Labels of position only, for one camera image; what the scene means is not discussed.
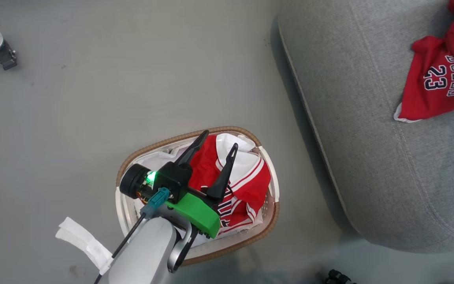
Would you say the black and green left gripper body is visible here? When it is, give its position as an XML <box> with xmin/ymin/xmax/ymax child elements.
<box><xmin>119</xmin><ymin>161</ymin><xmax>222</xmax><ymax>239</ymax></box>

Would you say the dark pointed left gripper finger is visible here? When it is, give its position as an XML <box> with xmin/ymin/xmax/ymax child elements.
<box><xmin>205</xmin><ymin>143</ymin><xmax>239</xmax><ymax>203</ymax></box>
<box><xmin>174</xmin><ymin>130</ymin><xmax>210</xmax><ymax>167</ymax></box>

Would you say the oval laundry basket brown rim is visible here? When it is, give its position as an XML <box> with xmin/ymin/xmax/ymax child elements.
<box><xmin>115</xmin><ymin>126</ymin><xmax>280</xmax><ymax>266</ymax></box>

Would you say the red white striped jersey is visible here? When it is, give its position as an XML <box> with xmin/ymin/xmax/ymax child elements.
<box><xmin>188</xmin><ymin>133</ymin><xmax>272</xmax><ymax>236</ymax></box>

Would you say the white garment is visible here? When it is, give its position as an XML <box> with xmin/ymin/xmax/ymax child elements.
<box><xmin>136</xmin><ymin>145</ymin><xmax>190</xmax><ymax>171</ymax></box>

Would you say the grey fabric sofa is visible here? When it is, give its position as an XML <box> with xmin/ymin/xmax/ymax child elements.
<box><xmin>277</xmin><ymin>0</ymin><xmax>454</xmax><ymax>254</ymax></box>

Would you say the red Bulls 23 jersey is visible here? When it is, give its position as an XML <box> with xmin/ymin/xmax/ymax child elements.
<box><xmin>393</xmin><ymin>0</ymin><xmax>454</xmax><ymax>123</ymax></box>

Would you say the thin black cable teal plug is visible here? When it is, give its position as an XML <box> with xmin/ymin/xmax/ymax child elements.
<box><xmin>93</xmin><ymin>187</ymin><xmax>171</xmax><ymax>284</ymax></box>

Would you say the white fabric strap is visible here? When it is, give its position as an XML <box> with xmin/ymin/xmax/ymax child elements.
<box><xmin>55</xmin><ymin>217</ymin><xmax>114</xmax><ymax>275</ymax></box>

